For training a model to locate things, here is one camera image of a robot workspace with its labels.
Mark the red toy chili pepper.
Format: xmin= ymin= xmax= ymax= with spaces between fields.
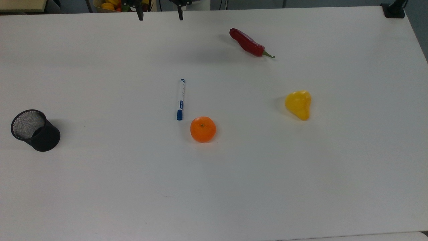
xmin=229 ymin=28 xmax=276 ymax=59

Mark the blue and white marker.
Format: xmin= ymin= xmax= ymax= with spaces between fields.
xmin=177 ymin=79 xmax=186 ymax=121

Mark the black mesh pen cup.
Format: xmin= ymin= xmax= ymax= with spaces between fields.
xmin=11 ymin=109 xmax=61 ymax=152

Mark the orange toy mandarin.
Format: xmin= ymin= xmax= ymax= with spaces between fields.
xmin=190 ymin=116 xmax=217 ymax=143

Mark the black table clamp mount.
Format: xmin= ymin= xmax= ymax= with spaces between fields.
xmin=381 ymin=0 xmax=408 ymax=19

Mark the bowl of fruit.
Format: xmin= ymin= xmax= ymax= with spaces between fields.
xmin=93 ymin=0 xmax=152 ymax=13

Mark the beige wooden desk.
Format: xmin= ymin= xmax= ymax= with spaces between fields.
xmin=0 ymin=0 xmax=48 ymax=14

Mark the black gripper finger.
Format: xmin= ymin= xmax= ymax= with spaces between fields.
xmin=169 ymin=0 xmax=193 ymax=21
xmin=122 ymin=0 xmax=151 ymax=21

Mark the white adjacent table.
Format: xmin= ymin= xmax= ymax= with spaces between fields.
xmin=284 ymin=231 xmax=428 ymax=241

